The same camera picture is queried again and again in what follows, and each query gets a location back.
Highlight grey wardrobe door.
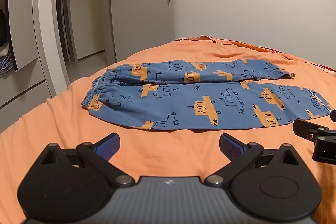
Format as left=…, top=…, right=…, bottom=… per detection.
left=7, top=0, right=45, bottom=72

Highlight grey wardrobe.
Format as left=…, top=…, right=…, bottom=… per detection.
left=0, top=0, right=56, bottom=132

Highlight blue pants with orange print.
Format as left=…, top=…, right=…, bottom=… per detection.
left=81, top=58, right=332, bottom=131

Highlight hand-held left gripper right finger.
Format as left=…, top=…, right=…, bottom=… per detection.
left=205, top=133, right=306, bottom=187

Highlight white door frame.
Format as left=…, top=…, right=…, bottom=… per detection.
left=32, top=0, right=71, bottom=96

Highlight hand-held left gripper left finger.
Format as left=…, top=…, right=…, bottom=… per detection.
left=39, top=133, right=136, bottom=187

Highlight white room door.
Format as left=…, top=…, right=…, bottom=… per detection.
left=109, top=0, right=175, bottom=64

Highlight pile of folded clothes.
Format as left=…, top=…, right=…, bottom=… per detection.
left=0, top=43, right=14, bottom=75

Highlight orange bed sheet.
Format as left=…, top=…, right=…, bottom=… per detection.
left=0, top=35, right=336, bottom=224

